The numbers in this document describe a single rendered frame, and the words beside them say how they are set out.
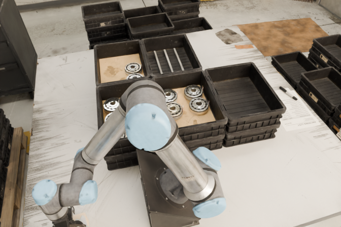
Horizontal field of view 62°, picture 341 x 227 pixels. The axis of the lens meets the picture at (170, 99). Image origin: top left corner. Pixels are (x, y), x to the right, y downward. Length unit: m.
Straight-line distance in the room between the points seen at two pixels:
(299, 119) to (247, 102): 0.34
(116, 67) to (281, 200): 1.18
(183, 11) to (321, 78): 1.47
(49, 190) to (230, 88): 1.09
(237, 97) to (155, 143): 0.94
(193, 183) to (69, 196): 0.40
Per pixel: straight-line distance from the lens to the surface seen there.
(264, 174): 1.49
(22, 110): 3.04
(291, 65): 2.94
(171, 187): 1.17
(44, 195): 1.01
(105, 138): 0.97
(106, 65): 1.87
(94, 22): 2.98
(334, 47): 3.14
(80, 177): 1.03
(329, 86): 2.64
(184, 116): 1.48
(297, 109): 1.84
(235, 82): 1.71
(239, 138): 1.51
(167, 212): 1.14
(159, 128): 0.72
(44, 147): 1.68
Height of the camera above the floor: 1.93
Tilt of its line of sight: 44 degrees down
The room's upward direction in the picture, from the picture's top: 1 degrees counter-clockwise
